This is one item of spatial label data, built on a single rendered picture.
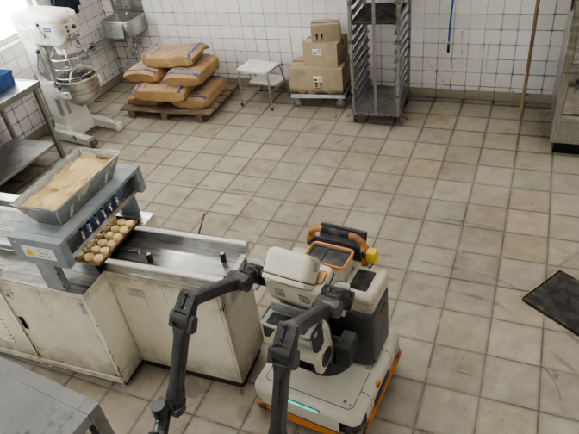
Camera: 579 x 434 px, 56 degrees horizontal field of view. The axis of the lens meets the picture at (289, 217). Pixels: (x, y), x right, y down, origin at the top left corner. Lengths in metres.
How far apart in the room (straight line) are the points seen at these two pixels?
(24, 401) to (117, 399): 2.35
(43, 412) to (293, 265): 1.31
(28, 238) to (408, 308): 2.31
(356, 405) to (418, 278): 1.30
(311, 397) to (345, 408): 0.18
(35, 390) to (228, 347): 1.91
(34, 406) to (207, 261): 1.83
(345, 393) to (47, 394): 1.95
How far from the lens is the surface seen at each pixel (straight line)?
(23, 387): 1.31
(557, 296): 3.95
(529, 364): 3.55
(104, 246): 3.19
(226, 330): 2.99
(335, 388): 3.00
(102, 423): 1.24
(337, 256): 2.75
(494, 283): 3.97
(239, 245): 2.94
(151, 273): 2.95
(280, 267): 2.31
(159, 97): 6.43
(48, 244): 2.88
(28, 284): 3.28
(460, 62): 6.16
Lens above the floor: 2.72
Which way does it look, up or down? 37 degrees down
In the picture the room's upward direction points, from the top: 8 degrees counter-clockwise
